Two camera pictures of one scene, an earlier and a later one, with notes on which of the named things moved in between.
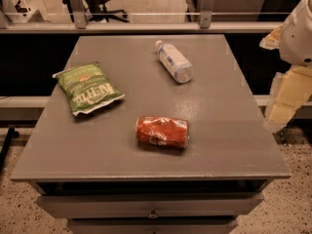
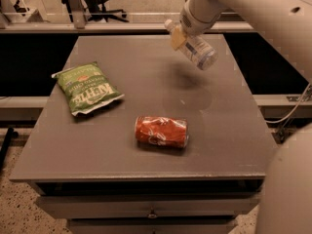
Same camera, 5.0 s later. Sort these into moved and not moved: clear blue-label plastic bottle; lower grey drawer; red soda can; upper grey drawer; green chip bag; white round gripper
Moved: white round gripper; clear blue-label plastic bottle
Not moved: red soda can; upper grey drawer; green chip bag; lower grey drawer
